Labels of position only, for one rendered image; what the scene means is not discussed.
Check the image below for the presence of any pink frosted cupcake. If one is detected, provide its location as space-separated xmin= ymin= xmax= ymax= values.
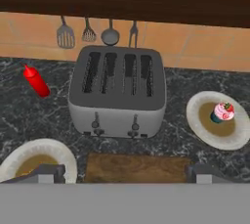
xmin=209 ymin=102 xmax=235 ymax=124

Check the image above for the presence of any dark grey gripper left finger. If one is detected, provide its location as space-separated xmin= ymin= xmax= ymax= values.
xmin=7 ymin=163 xmax=66 ymax=184

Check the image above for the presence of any wooden cutting board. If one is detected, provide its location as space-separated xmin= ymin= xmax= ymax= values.
xmin=83 ymin=153 xmax=192 ymax=184

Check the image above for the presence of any red squeeze bottle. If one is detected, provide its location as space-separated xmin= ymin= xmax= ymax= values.
xmin=22 ymin=64 xmax=52 ymax=99

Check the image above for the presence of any grey slotted spatula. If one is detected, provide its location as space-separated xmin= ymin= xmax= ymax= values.
xmin=56 ymin=16 xmax=76 ymax=50

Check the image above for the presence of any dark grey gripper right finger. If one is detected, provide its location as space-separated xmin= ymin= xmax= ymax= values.
xmin=185 ymin=162 xmax=232 ymax=184

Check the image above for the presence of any grey whisk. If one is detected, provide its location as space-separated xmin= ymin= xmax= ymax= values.
xmin=81 ymin=17 xmax=98 ymax=43

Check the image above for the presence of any grey ladle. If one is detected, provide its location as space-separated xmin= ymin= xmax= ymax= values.
xmin=100 ymin=19 xmax=121 ymax=47

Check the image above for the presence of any grey meat fork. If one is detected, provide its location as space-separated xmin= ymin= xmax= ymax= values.
xmin=128 ymin=21 xmax=139 ymax=49

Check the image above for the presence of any white plate with brown centre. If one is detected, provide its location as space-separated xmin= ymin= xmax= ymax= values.
xmin=186 ymin=90 xmax=250 ymax=152
xmin=0 ymin=138 xmax=78 ymax=184

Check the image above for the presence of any grey four-slot toaster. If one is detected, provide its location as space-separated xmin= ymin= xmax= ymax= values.
xmin=67 ymin=45 xmax=168 ymax=139

